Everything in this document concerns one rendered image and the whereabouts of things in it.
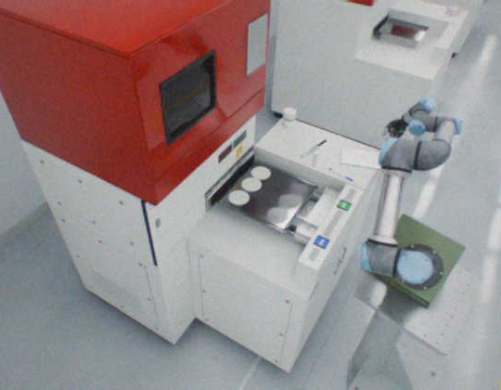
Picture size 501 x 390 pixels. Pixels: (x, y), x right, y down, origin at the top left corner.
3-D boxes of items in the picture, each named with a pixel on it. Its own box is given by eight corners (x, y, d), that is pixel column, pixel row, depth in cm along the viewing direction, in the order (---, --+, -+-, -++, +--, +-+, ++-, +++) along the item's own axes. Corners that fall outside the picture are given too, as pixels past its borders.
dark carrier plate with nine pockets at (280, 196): (221, 201, 202) (221, 200, 201) (256, 162, 223) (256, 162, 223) (283, 229, 190) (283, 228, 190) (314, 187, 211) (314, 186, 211)
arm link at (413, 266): (430, 286, 162) (428, 288, 150) (394, 277, 168) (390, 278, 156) (436, 255, 162) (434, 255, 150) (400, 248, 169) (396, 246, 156)
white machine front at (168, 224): (154, 265, 183) (140, 201, 155) (249, 164, 234) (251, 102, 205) (160, 267, 182) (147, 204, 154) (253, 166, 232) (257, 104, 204)
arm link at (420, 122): (433, 126, 184) (438, 110, 190) (406, 123, 189) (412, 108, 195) (431, 138, 190) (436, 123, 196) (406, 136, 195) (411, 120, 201)
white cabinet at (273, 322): (195, 324, 252) (186, 239, 194) (272, 224, 312) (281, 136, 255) (289, 381, 230) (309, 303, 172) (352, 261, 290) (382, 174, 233)
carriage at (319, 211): (293, 240, 192) (294, 236, 190) (325, 193, 214) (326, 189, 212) (309, 247, 189) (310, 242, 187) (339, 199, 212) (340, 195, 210)
